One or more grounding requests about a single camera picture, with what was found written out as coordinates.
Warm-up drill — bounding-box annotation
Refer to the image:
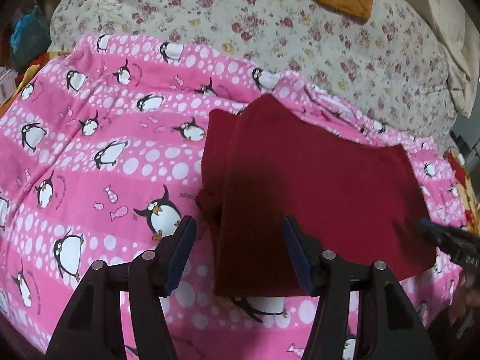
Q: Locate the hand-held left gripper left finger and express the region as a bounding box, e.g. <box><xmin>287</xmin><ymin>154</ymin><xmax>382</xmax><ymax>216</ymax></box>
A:
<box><xmin>45</xmin><ymin>215</ymin><xmax>198</xmax><ymax>360</ymax></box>

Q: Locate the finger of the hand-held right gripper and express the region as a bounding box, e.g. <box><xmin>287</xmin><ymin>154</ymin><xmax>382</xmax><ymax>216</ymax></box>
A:
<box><xmin>417</xmin><ymin>218</ymin><xmax>456</xmax><ymax>253</ymax></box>

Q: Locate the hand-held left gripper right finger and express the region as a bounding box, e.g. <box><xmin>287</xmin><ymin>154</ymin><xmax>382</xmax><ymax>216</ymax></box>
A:
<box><xmin>283</xmin><ymin>215</ymin><xmax>438</xmax><ymax>360</ymax></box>

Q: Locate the maroon knit garment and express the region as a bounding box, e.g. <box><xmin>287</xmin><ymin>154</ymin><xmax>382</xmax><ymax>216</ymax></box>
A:
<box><xmin>195</xmin><ymin>94</ymin><xmax>441</xmax><ymax>297</ymax></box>

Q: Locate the pink penguin print blanket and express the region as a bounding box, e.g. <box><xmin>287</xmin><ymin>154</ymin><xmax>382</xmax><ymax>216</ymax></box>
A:
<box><xmin>0</xmin><ymin>34</ymin><xmax>477</xmax><ymax>360</ymax></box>

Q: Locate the beige pillow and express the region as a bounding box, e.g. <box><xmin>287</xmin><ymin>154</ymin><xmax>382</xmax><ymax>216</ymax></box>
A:
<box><xmin>390</xmin><ymin>0</ymin><xmax>480</xmax><ymax>119</ymax></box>

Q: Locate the floral quilt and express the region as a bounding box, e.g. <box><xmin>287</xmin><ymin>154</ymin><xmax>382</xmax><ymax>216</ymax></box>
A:
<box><xmin>50</xmin><ymin>0</ymin><xmax>460</xmax><ymax>147</ymax></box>

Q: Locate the white cardboard box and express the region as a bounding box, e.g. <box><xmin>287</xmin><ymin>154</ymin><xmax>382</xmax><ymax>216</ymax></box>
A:
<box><xmin>0</xmin><ymin>67</ymin><xmax>19</xmax><ymax>104</ymax></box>

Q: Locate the blue plastic bag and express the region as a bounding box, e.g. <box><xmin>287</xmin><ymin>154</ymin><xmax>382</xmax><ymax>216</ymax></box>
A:
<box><xmin>9</xmin><ymin>5</ymin><xmax>51</xmax><ymax>59</ymax></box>

